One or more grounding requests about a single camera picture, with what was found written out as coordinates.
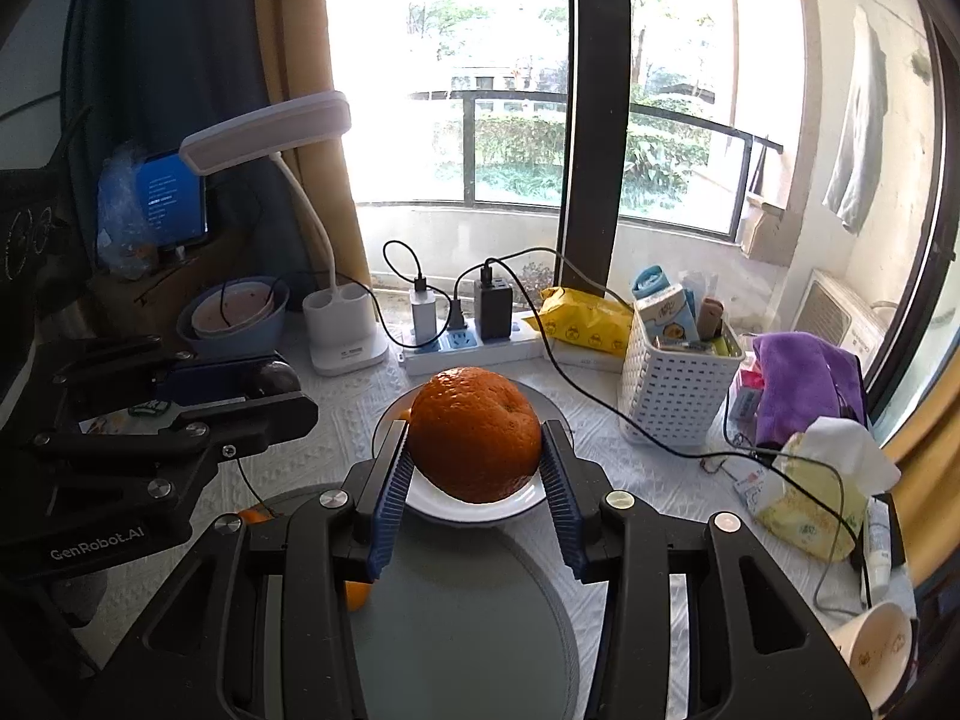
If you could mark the hanging grey garment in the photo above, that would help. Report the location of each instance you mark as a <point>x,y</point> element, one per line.
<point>859,150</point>

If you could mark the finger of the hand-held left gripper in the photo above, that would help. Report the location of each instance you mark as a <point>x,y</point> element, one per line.
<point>217,379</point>
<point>225,427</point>

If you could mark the small white packet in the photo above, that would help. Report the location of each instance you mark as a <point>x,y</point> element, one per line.
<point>754,491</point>

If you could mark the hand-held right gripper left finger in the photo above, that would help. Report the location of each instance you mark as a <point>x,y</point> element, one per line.
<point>390,517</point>

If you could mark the tan cardboard carton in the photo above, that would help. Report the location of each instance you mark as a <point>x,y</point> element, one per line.
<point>765,232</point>

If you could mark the yellow tissue pack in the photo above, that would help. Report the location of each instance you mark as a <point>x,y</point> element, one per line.
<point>810,510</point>

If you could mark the brown stick item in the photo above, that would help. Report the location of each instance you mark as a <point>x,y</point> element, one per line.
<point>709,319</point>

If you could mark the clear plastic bag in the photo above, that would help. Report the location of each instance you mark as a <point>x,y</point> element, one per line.
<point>120,202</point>

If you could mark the black plug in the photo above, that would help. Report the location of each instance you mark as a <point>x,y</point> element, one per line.
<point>456,315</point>

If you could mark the teal curtain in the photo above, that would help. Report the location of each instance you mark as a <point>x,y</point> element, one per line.
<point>187,52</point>

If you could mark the white plate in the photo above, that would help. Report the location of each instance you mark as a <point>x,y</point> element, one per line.
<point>480,514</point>

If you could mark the pink packet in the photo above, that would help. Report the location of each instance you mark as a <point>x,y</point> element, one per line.
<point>746,401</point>

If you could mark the white plastic basket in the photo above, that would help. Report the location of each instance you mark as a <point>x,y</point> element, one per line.
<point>675,390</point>

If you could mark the black charger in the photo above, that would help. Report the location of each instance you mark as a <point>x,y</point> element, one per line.
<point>493,311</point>

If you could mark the yellow curtain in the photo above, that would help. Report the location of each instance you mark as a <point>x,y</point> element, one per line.
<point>300,90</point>

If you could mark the purple cloth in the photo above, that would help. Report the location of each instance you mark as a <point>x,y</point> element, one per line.
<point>802,382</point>

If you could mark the white power strip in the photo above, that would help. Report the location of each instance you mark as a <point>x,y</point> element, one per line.
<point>420,360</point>

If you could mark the white desk lamp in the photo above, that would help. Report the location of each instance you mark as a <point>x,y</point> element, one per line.
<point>345,337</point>

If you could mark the blue roll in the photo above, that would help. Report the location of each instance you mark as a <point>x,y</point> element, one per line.
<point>652,281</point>

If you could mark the flat white box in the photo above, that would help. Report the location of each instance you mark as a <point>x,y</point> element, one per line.
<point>592,364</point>

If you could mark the white outdoor air unit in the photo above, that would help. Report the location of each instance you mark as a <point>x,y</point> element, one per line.
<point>832,315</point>

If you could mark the grey round mat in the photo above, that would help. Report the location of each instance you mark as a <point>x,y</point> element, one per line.
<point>465,630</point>

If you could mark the yellow snack packet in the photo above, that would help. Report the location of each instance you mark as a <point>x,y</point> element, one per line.
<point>585,322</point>

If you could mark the white charger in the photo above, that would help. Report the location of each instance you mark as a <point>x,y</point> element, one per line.
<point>422,319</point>

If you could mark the dark window frame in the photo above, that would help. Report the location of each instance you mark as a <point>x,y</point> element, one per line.
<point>934,202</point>
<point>592,127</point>

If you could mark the drink carton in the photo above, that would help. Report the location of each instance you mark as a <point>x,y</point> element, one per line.
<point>664,319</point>

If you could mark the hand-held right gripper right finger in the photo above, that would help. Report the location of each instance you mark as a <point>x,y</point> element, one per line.
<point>562,502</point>

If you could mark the large orange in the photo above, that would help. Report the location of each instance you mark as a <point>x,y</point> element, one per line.
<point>472,435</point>

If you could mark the white textured tablecloth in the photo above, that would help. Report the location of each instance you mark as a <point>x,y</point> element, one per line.
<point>660,510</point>

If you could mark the yellow green packet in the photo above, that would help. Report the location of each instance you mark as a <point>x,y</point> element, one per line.
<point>726,345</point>

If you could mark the white tube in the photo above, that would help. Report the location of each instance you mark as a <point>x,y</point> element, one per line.
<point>877,555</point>

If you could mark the balcony railing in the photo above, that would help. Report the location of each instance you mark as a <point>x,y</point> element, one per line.
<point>469,150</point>

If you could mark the pink bowl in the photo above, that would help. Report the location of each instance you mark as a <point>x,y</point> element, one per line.
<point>232,311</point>

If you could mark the dark plum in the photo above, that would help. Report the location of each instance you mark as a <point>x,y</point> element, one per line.
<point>275,376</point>

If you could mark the brown cardboard box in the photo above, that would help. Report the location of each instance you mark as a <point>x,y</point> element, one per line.
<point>150,300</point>

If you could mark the white printed mug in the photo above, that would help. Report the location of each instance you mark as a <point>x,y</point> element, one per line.
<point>877,652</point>

